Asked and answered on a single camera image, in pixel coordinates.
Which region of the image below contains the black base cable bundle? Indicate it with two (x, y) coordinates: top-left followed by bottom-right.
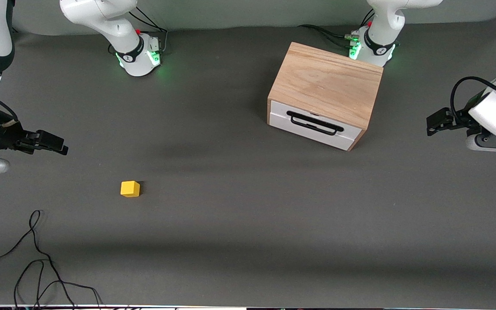
(128, 6), (169, 55)
(298, 9), (375, 49)

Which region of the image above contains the yellow cube block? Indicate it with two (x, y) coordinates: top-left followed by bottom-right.
(121, 180), (141, 198)

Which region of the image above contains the thin black loose cable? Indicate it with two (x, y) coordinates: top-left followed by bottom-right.
(14, 260), (77, 310)
(0, 210), (103, 309)

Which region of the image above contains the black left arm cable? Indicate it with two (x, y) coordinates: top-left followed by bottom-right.
(449, 76), (496, 126)

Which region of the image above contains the white-fronted drawer with black handle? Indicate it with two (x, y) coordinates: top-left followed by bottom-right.
(269, 100), (363, 151)

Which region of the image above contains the wooden drawer cabinet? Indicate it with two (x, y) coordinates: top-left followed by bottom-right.
(267, 42), (384, 152)

